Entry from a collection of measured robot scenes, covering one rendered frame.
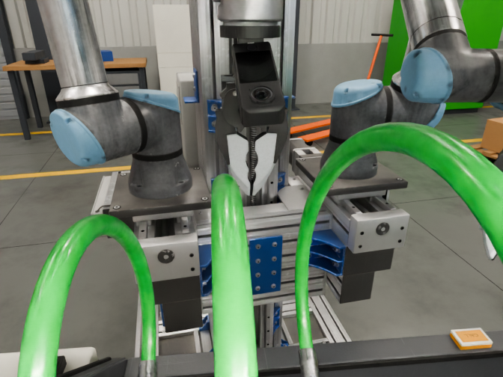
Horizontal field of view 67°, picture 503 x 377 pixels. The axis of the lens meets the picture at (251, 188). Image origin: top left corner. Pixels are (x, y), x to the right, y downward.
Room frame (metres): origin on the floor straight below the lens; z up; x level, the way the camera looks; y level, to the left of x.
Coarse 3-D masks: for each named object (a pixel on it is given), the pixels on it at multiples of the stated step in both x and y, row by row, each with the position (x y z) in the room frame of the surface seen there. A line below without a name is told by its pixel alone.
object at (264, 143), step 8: (256, 136) 0.47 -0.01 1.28; (264, 136) 0.45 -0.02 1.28; (272, 136) 0.46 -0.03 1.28; (256, 144) 0.45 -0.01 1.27; (264, 144) 0.46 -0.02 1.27; (272, 144) 0.46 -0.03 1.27; (256, 152) 0.45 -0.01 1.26; (264, 152) 0.46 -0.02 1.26; (272, 152) 0.46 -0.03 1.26; (256, 160) 0.47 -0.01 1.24; (264, 160) 0.46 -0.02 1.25; (272, 160) 0.46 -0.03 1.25; (256, 168) 0.45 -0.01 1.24; (264, 168) 0.46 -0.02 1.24; (256, 176) 0.45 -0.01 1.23; (264, 176) 0.46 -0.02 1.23; (256, 184) 0.45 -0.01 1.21; (256, 192) 0.46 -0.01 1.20
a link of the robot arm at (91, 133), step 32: (64, 0) 0.73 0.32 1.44; (64, 32) 0.72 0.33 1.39; (64, 64) 0.71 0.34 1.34; (96, 64) 0.73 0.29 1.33; (64, 96) 0.70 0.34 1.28; (96, 96) 0.70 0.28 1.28; (64, 128) 0.67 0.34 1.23; (96, 128) 0.68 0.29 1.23; (128, 128) 0.73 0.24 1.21; (96, 160) 0.68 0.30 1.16
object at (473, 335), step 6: (474, 330) 0.45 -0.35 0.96; (480, 330) 0.45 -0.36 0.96; (462, 336) 0.44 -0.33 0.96; (468, 336) 0.44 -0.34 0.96; (474, 336) 0.44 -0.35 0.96; (480, 336) 0.44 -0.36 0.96; (456, 342) 0.43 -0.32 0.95; (462, 348) 0.42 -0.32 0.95; (468, 348) 0.42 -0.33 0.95; (474, 348) 0.42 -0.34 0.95; (480, 348) 0.43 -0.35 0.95
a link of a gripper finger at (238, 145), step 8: (232, 136) 0.45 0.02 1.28; (240, 136) 0.45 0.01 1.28; (232, 144) 0.45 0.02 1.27; (240, 144) 0.45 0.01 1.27; (248, 144) 0.45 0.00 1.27; (232, 152) 0.45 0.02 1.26; (240, 152) 0.45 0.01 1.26; (248, 152) 0.45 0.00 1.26; (232, 160) 0.45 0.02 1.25; (240, 160) 0.45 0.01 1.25; (232, 168) 0.45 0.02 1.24; (240, 168) 0.45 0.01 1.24; (248, 168) 0.45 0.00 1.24; (240, 176) 0.45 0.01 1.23; (240, 184) 0.46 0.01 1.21; (248, 184) 0.45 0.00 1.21; (248, 192) 0.46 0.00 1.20
